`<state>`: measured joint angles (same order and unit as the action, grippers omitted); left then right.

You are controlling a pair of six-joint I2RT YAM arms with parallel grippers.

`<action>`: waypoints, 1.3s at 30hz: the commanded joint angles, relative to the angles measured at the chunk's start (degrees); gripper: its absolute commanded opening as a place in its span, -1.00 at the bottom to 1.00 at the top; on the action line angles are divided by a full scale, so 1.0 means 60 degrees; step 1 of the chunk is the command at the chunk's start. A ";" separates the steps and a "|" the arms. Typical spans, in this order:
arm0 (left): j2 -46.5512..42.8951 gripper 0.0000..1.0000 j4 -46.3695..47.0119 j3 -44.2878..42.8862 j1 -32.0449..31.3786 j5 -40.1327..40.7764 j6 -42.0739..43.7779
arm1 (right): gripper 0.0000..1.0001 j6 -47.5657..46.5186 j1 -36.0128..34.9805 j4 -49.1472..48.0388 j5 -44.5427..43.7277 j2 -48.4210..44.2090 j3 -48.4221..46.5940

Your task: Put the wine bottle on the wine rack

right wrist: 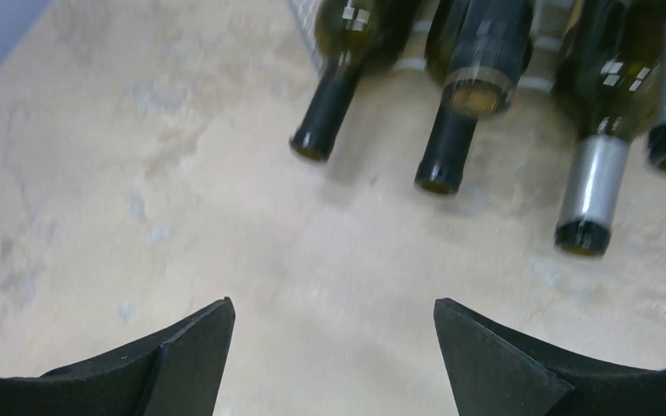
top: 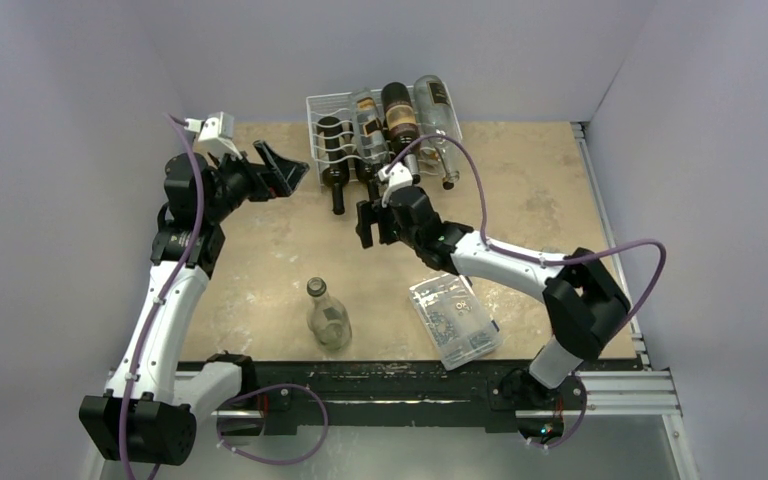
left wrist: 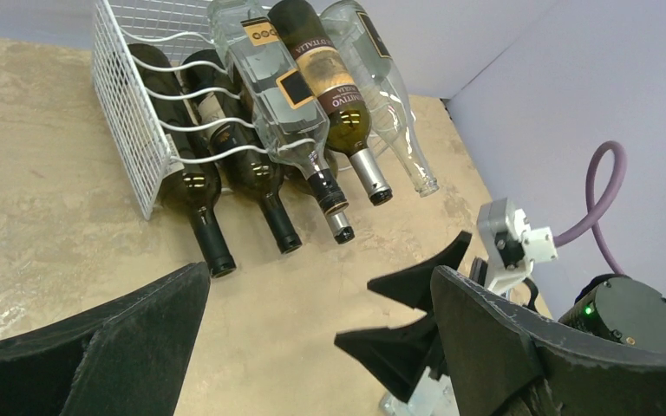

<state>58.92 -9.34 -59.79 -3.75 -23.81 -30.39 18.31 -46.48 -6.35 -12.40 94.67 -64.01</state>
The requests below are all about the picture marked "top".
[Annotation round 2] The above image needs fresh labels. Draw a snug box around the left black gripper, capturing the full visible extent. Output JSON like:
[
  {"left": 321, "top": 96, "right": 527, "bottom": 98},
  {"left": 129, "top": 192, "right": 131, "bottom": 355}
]
[{"left": 204, "top": 140, "right": 307, "bottom": 223}]

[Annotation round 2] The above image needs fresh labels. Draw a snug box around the dark green wine bottle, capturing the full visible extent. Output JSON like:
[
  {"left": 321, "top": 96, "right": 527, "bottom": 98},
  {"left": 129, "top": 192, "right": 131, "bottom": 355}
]
[{"left": 354, "top": 156, "right": 382, "bottom": 202}]

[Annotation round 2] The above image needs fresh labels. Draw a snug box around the dark brown wine bottle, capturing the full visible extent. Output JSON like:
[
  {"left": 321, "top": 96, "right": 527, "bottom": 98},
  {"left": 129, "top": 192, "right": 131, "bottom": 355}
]
[{"left": 317, "top": 116, "right": 349, "bottom": 215}]

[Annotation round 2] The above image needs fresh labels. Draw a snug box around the square clear liquor bottle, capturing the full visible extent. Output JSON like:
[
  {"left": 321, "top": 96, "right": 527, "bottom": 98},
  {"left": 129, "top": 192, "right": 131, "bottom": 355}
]
[{"left": 349, "top": 89, "right": 390, "bottom": 164}]

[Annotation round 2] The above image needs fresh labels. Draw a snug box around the olive green wine bottle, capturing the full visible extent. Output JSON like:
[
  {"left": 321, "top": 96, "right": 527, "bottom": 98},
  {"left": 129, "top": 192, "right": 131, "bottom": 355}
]
[{"left": 381, "top": 82, "right": 421, "bottom": 184}]

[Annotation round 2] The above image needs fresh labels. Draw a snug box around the clear glass wine bottle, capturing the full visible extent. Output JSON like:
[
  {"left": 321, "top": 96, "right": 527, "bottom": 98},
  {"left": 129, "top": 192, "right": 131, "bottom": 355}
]
[{"left": 413, "top": 75, "right": 462, "bottom": 181}]

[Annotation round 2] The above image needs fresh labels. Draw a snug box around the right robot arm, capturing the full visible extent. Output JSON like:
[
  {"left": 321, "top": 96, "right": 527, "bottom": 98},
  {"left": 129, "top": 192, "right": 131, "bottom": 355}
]
[{"left": 356, "top": 186, "right": 631, "bottom": 407}]

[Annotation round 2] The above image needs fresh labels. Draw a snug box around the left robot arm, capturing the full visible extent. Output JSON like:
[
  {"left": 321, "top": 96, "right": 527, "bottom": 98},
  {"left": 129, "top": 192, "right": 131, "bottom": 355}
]
[{"left": 79, "top": 140, "right": 310, "bottom": 466}]

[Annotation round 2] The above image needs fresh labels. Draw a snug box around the short clear glass bottle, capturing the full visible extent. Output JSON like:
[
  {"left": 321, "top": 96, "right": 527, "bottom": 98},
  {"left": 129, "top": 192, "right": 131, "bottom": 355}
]
[{"left": 306, "top": 277, "right": 352, "bottom": 352}]

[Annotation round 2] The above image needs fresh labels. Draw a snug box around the small clear bottle in rack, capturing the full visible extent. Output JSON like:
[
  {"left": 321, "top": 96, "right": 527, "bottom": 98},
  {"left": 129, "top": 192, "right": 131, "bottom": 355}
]
[{"left": 421, "top": 151, "right": 459, "bottom": 190}]

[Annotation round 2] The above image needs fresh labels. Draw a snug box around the clear plastic screw box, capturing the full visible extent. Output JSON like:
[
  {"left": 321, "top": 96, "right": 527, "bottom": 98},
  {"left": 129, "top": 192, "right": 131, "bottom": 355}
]
[{"left": 409, "top": 273, "right": 502, "bottom": 371}]

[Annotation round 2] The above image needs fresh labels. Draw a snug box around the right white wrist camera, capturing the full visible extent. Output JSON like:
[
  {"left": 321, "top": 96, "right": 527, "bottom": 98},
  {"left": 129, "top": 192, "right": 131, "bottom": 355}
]
[{"left": 377, "top": 162, "right": 413, "bottom": 208}]

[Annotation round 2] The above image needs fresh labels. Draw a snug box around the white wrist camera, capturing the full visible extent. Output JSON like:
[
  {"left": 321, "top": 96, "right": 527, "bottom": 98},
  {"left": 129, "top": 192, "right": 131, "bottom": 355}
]
[
  {"left": 183, "top": 112, "right": 243, "bottom": 159},
  {"left": 377, "top": 162, "right": 413, "bottom": 208}
]

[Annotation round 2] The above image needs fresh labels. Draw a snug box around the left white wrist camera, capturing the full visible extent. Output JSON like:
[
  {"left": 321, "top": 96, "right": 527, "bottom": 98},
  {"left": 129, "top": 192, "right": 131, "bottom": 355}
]
[{"left": 183, "top": 112, "right": 243, "bottom": 159}]

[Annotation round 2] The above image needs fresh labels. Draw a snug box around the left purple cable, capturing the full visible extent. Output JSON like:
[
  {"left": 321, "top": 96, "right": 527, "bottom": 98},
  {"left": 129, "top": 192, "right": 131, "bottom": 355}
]
[{"left": 118, "top": 113, "right": 206, "bottom": 480}]

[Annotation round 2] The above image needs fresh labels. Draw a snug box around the white wire wine rack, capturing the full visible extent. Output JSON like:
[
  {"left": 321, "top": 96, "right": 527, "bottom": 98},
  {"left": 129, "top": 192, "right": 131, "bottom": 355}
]
[{"left": 307, "top": 85, "right": 462, "bottom": 182}]

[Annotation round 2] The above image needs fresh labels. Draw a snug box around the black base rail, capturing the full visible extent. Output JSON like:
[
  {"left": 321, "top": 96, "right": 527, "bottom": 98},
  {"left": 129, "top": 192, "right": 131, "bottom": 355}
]
[{"left": 211, "top": 359, "right": 587, "bottom": 437}]

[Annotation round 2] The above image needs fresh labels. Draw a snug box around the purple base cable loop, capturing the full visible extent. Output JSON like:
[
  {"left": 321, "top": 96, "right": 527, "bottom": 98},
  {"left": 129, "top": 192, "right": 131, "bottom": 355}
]
[{"left": 216, "top": 384, "right": 330, "bottom": 468}]

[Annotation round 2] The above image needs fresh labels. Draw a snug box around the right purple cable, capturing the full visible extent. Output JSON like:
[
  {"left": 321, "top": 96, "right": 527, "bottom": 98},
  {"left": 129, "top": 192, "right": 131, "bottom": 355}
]
[{"left": 387, "top": 133, "right": 668, "bottom": 452}]

